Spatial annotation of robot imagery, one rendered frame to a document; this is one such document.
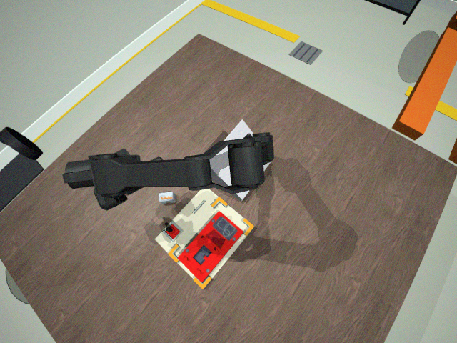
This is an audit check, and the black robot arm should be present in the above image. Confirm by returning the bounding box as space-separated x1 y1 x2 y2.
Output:
62 132 274 198

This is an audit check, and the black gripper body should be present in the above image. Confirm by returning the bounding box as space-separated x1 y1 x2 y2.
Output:
94 156 163 211

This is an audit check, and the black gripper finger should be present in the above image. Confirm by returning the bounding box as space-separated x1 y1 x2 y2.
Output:
115 194 127 207

